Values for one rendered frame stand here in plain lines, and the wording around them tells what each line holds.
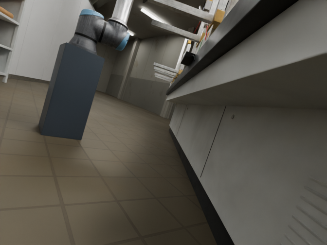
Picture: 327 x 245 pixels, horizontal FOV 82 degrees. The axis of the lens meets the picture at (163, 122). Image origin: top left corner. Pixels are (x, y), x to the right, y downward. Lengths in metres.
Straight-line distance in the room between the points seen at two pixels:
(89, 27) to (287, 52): 1.30
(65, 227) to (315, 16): 0.70
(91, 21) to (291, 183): 1.37
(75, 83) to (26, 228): 0.93
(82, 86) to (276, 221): 1.25
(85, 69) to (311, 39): 1.27
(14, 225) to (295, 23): 0.74
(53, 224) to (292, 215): 0.61
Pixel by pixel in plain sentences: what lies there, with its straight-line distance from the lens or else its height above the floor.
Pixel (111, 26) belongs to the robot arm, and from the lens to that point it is 1.51.
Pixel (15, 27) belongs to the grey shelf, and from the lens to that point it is 3.79.
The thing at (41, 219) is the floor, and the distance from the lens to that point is 0.70.
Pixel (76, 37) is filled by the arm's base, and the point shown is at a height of 0.67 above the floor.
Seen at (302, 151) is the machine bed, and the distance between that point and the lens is 0.53.
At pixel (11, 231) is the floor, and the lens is 0.67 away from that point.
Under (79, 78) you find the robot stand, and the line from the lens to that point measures 1.39.
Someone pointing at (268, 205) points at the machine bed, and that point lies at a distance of 0.58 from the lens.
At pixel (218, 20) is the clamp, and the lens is 0.92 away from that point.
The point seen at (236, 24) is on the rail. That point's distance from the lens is 0.45.
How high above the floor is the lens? 0.42
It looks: 5 degrees down
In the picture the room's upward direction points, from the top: 18 degrees clockwise
